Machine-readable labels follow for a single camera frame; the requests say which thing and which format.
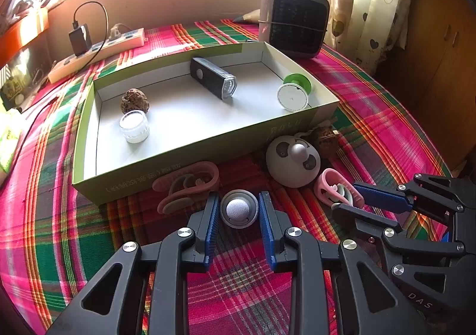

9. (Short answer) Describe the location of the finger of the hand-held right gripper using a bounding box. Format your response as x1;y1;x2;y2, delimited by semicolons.
331;204;467;259
353;172;476;226

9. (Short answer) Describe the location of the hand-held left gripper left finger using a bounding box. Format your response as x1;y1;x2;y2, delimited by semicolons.
46;191;221;335

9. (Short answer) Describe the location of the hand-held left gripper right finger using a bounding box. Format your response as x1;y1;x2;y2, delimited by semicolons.
259;191;432;335

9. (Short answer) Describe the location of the small white ball-head gadget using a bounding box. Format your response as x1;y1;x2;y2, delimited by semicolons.
220;189;258;229

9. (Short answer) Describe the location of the pink clip with pale pad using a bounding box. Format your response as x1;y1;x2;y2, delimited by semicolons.
313;168;363;209

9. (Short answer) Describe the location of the round white panda gadget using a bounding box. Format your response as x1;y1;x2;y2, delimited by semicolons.
266;134;321;187

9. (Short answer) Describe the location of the brown walnut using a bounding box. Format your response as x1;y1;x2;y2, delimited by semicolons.
311;126;337;155
120;88;150;114

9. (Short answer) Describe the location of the green cardboard box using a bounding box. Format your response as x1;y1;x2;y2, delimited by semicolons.
72;41;340;205

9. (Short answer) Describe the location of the small white jar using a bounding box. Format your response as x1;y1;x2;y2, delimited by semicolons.
119;111;150;144

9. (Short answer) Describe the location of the green white spool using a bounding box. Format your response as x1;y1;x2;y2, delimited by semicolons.
276;73;312;112

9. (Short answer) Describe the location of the black bike light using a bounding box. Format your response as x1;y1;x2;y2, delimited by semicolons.
190;57;238;100

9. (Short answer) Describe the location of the wooden cabinet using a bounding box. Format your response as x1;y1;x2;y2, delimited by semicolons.
375;0;476;174

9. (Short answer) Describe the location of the pink green plaid tablecloth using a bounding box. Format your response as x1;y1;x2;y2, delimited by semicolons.
0;19;460;335

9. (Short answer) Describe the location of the grey desktop fan heater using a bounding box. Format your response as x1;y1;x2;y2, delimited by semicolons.
258;0;331;60

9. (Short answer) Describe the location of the white power strip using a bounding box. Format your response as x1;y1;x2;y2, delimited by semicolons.
48;28;145;83

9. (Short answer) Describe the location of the beige pointed object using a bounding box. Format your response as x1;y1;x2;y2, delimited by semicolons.
232;9;261;23

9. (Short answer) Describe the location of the green tissue pack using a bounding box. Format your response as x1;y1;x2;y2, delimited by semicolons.
0;112;25;174

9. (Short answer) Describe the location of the white plug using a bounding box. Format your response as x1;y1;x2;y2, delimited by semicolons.
109;23;129;39

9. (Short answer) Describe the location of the black charger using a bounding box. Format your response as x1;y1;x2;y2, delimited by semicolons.
69;24;93;57

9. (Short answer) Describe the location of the pile of paper clutter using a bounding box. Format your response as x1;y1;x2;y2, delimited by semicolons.
7;0;53;19

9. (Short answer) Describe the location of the black charger cable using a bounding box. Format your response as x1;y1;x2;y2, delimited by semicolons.
72;1;109;65

